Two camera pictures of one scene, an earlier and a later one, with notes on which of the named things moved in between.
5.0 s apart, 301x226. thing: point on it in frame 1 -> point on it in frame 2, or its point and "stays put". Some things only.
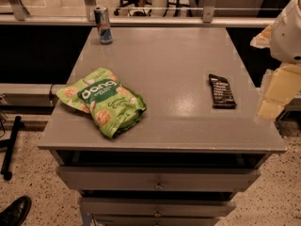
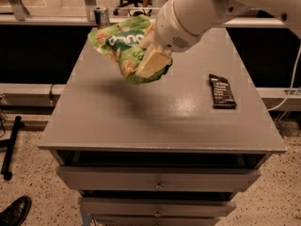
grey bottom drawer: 193,219 stays put
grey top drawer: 156,178 stays put
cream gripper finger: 262,40 -> 150,37
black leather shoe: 16,213 stays put
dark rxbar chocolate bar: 223,97 stays put
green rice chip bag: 110,103 -> 122,42
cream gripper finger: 283,84 -> 153,60
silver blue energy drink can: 102,15 stays put
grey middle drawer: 156,206 stays put
